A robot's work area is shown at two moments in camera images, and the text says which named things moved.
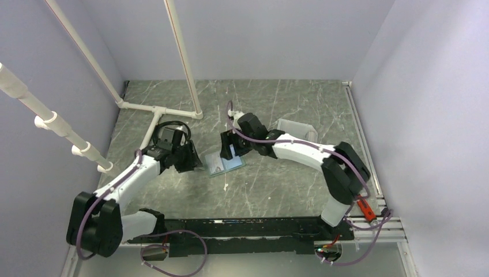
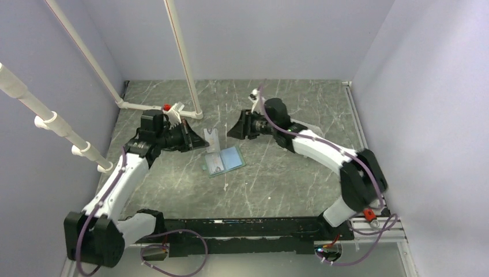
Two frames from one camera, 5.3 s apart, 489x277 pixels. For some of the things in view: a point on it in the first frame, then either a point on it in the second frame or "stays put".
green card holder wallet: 217,165 stays put
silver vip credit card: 214,163 stays put
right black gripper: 228,138 to 243,129
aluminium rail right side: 388,229 stays put
